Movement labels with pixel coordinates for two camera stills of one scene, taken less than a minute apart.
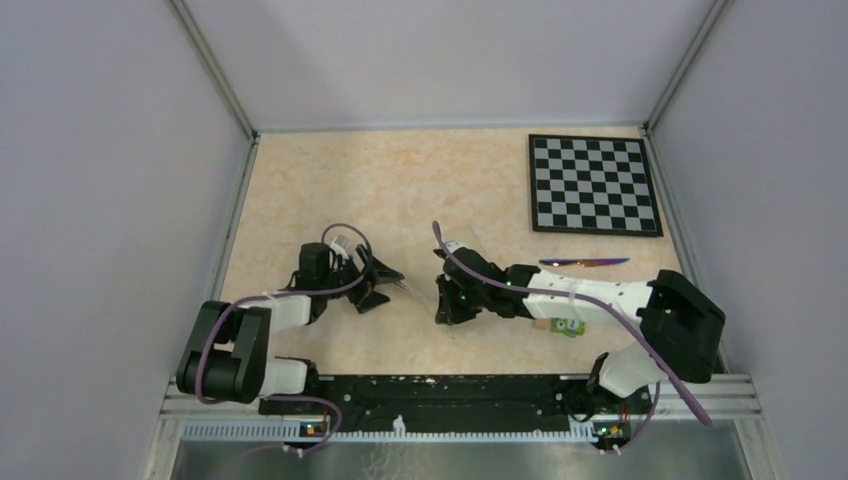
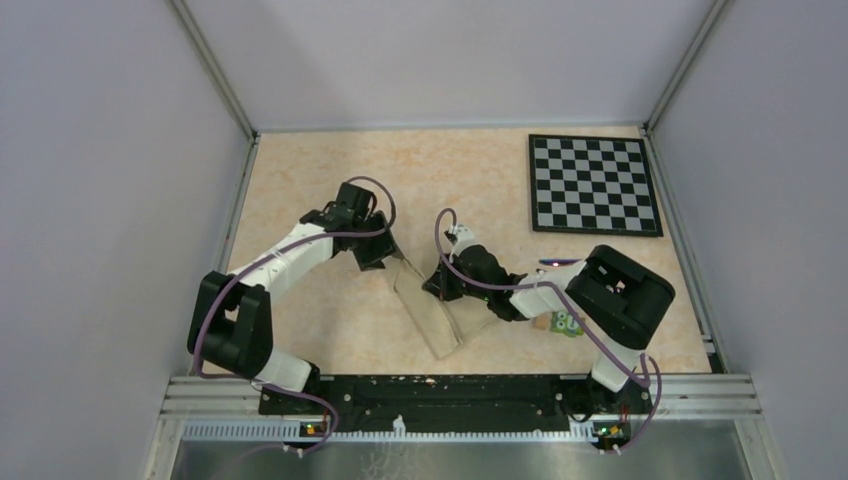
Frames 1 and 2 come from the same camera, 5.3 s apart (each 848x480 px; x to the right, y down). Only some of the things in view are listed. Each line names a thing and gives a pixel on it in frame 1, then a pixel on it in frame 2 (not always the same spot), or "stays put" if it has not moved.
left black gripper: (379, 273) → (385, 245)
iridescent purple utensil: (582, 263) stays put
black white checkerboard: (592, 185) stays put
